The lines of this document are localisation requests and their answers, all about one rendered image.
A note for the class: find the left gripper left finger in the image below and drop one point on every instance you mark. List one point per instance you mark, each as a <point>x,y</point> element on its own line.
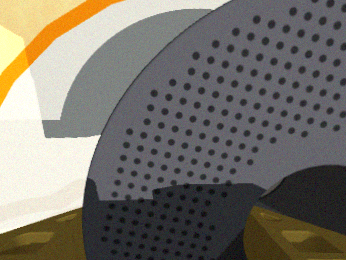
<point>59,237</point>

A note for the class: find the orange painted ring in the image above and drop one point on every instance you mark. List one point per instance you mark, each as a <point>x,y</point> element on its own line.
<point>45,36</point>

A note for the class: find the grey perforated disc with centre hole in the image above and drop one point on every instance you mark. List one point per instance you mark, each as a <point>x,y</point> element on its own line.
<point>251,92</point>

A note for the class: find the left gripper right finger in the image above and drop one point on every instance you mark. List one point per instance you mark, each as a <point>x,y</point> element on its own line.
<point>272,236</point>

